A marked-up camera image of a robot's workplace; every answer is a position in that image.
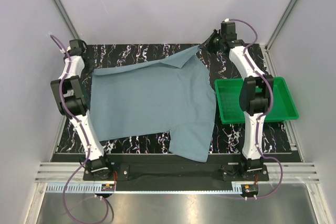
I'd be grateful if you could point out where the left aluminium frame post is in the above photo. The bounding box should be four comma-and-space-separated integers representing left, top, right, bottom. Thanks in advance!
52, 0, 81, 40

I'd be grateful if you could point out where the grey slotted cable duct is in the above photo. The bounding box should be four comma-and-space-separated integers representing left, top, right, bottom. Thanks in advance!
46, 182, 244, 195

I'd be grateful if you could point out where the aluminium frame post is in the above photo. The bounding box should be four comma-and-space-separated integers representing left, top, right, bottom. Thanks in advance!
52, 0, 81, 40
265, 0, 316, 51

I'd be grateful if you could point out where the purple cable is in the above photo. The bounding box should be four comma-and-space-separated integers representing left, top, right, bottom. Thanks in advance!
49, 34, 114, 223
228, 18, 284, 201

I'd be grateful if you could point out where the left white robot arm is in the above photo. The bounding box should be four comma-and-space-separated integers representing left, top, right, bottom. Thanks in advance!
50, 35, 113, 180

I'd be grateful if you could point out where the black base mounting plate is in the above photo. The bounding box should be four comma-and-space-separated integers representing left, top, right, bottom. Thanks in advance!
80, 154, 269, 183

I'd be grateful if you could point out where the blue-grey t shirt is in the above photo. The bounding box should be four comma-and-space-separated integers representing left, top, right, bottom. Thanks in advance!
90, 46, 216, 162

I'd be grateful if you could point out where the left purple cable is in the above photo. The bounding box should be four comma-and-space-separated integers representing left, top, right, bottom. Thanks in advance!
49, 34, 114, 223

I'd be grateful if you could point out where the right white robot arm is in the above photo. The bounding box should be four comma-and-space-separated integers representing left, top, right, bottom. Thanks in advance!
202, 19, 274, 180

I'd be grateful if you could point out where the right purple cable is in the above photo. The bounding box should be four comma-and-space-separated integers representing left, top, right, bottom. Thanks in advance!
228, 18, 284, 201

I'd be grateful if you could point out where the green plastic tray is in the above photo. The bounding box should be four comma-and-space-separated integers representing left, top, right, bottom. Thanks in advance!
215, 77, 299, 124

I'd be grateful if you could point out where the right aluminium frame post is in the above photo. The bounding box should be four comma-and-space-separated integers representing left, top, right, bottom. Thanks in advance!
265, 0, 316, 51

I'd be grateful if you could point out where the aluminium cross rail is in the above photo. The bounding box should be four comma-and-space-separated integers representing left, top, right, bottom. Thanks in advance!
35, 162, 319, 184

